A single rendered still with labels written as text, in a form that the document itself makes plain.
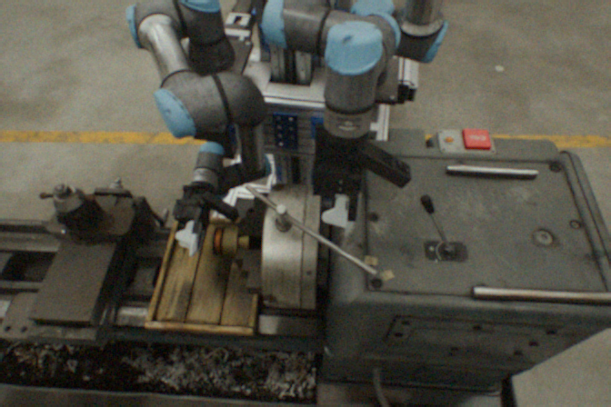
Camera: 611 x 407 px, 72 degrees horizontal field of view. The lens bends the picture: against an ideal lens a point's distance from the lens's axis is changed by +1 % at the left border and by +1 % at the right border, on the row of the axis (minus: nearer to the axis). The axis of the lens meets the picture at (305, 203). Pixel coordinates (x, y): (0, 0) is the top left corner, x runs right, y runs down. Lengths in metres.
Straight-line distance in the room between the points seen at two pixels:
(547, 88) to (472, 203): 2.56
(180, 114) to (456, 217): 0.64
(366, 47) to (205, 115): 0.49
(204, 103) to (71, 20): 3.36
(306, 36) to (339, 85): 0.14
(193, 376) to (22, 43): 3.26
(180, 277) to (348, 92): 0.87
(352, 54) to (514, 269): 0.57
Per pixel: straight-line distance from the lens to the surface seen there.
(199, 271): 1.31
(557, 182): 1.13
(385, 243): 0.90
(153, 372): 1.62
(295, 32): 0.72
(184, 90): 0.99
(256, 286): 1.01
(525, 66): 3.64
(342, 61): 0.59
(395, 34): 0.72
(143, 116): 3.13
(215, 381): 1.50
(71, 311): 1.30
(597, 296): 0.98
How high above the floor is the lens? 2.04
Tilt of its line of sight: 56 degrees down
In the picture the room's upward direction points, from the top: 1 degrees counter-clockwise
